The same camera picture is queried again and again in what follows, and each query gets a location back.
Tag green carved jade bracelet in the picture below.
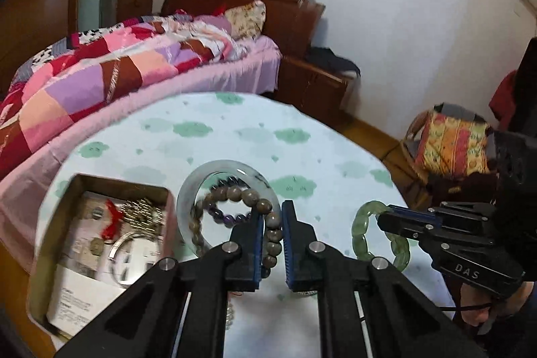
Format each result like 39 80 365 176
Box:
351 200 412 273

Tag pearl necklace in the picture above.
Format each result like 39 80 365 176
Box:
225 292 236 327

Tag brown wooden bead bracelet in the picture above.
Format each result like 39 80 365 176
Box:
189 185 283 279

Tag person's right hand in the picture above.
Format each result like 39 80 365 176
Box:
460 282 534 326

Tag silver bangle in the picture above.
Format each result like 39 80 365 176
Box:
108 231 162 288

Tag chair with colourful cushion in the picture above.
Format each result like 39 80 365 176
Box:
400 103 497 199

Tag paper leaflet in tin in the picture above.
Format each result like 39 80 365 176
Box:
46 192 166 338

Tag red knot charm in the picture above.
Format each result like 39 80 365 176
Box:
101 199 124 244

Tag pink metal tin box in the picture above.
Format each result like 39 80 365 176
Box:
27 174 177 343

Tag pale jade bangle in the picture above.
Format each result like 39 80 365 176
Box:
176 160 281 257

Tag white green cloud tablecloth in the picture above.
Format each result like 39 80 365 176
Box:
36 93 452 357

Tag wooden nightstand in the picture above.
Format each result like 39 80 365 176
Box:
275 55 354 127

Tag pink bed sheet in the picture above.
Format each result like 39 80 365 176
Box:
1 36 281 272

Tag dark clothes on nightstand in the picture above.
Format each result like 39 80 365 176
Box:
305 46 361 77

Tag wooden bed with headboard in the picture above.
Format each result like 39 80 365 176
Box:
1 0 324 270

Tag patchwork pink red quilt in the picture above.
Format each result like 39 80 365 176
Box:
1 15 248 176

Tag floral pillow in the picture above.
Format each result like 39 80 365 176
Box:
224 0 267 40

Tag black cable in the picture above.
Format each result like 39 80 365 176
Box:
436 300 496 314

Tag silver bead chain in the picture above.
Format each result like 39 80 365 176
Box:
123 197 166 236

